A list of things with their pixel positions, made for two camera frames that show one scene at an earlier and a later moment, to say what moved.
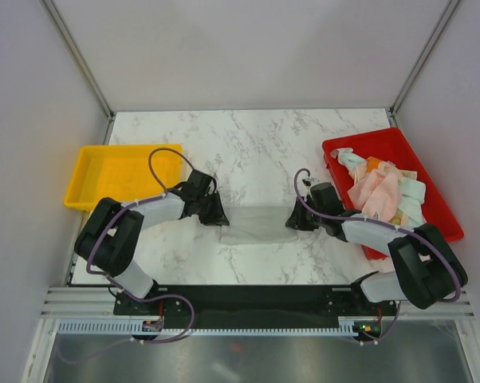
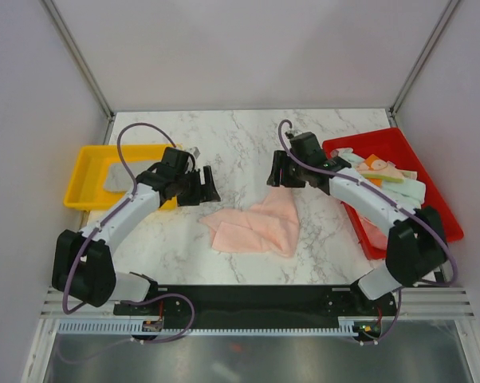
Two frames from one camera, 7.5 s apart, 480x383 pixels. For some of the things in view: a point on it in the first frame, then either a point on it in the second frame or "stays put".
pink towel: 379,191 → 270,225
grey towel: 257,219 → 118,178
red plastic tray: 390,144 stays put
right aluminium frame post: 426,49 stays put
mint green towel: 411,193 stays put
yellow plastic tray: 122,172 stays put
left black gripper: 218,218 → 202,192
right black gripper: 296,220 → 281,160
